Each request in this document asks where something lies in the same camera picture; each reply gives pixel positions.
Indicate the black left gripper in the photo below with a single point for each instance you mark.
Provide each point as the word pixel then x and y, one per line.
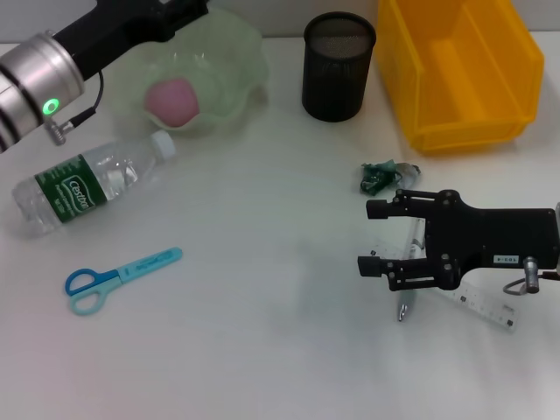
pixel 131 22

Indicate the transparent plastic ruler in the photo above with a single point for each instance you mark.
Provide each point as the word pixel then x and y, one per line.
pixel 481 306

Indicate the green glass fruit plate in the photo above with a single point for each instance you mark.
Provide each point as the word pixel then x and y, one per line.
pixel 227 65

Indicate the pink peach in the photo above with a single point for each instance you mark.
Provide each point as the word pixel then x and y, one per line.
pixel 172 102

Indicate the blue teal scissors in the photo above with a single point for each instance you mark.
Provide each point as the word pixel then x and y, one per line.
pixel 144 264

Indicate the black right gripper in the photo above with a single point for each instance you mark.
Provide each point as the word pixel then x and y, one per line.
pixel 503 236

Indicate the yellow plastic bin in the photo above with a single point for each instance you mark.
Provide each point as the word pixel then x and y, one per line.
pixel 472 87

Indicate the clear green-label water bottle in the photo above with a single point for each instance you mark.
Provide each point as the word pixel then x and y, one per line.
pixel 109 168

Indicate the silver pen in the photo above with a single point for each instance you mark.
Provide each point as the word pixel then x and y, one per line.
pixel 404 306

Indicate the black mesh pen holder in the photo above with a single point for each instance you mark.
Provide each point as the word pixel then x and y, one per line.
pixel 337 83

